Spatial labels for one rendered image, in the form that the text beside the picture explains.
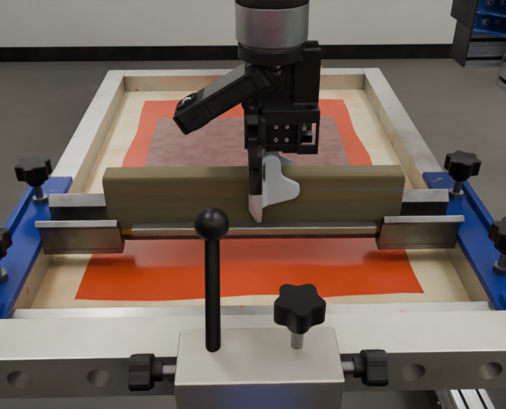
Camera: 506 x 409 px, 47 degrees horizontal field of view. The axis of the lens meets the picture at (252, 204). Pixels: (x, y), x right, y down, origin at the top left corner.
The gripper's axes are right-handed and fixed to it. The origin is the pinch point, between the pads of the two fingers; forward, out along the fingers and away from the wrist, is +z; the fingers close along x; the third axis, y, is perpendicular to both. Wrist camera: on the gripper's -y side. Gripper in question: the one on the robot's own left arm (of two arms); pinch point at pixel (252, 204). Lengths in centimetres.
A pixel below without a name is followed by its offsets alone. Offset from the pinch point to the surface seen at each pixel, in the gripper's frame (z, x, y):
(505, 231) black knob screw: -3.0, -10.9, 26.4
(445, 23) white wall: 78, 368, 151
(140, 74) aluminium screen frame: 4, 58, -22
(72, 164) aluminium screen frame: 3.8, 18.3, -27.0
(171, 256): 7.4, -0.5, -10.5
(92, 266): 7.3, -2.4, -20.3
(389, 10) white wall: 69, 368, 108
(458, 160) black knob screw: -2.9, 5.1, 26.7
